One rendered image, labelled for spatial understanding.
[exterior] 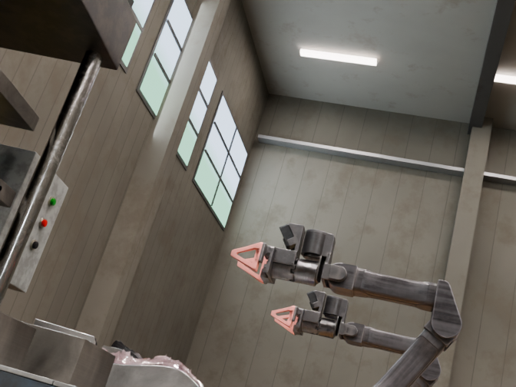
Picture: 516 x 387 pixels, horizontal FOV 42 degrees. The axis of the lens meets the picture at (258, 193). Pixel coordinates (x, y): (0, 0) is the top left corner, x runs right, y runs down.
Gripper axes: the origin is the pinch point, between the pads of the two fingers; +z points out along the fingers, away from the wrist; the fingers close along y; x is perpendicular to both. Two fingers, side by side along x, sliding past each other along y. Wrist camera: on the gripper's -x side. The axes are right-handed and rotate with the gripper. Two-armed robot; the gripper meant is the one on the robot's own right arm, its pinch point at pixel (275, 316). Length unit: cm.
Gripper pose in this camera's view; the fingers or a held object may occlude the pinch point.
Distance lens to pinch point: 218.8
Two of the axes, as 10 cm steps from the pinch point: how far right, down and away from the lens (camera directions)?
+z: -9.5, -1.7, 2.6
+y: -1.7, -4.0, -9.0
